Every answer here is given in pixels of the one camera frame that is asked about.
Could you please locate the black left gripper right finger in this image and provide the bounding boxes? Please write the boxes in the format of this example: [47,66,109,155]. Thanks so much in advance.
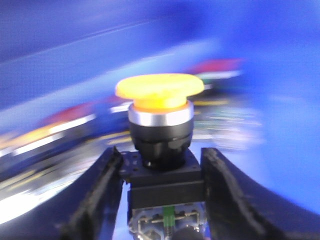
[200,148,320,240]

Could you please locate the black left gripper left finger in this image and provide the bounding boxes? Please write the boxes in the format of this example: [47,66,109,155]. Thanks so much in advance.
[59,146,124,240]

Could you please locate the yellow mushroom push button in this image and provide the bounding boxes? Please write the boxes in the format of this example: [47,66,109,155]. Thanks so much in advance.
[115,73,207,240]

